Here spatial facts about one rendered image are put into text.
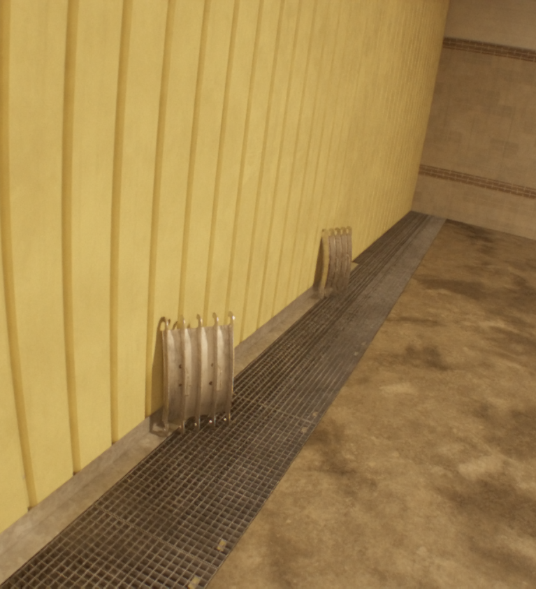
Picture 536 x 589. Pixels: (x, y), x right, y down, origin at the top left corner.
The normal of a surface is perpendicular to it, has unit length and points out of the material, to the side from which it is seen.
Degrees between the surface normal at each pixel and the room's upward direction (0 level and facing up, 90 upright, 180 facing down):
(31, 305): 90
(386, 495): 0
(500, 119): 90
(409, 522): 0
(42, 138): 92
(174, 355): 74
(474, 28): 90
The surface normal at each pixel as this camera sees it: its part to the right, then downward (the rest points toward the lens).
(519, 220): -0.41, 0.29
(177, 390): 0.45, 0.33
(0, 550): 0.90, 0.26
